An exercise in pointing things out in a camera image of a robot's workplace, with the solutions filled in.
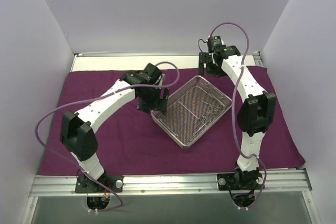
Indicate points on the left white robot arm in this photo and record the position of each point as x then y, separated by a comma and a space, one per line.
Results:
78, 129

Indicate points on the aluminium rail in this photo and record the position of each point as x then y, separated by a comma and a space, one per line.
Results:
279, 180
257, 59

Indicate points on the metal mesh instrument tray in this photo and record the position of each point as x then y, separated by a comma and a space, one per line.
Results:
185, 106

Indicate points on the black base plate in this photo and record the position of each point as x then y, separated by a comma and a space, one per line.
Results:
228, 181
85, 185

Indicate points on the aluminium right side rail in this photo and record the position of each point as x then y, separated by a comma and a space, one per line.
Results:
257, 59

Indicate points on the aluminium front rail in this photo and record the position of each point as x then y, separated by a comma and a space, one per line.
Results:
279, 180

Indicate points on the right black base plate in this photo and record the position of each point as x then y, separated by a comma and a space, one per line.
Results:
228, 181

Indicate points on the purple cloth wrap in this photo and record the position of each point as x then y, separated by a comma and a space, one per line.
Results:
131, 143

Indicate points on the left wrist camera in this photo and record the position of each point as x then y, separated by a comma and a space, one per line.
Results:
152, 73

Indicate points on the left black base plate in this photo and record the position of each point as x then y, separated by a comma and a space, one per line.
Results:
85, 185

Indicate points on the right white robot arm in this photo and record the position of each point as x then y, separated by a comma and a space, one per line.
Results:
253, 107

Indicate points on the silver surgical scissors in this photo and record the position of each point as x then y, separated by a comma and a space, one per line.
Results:
211, 110

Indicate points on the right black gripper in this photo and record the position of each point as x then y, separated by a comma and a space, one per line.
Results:
206, 57

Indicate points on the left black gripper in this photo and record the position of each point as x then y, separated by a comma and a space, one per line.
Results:
153, 106

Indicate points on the silver surgical forceps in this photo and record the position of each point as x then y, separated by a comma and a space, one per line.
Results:
201, 122

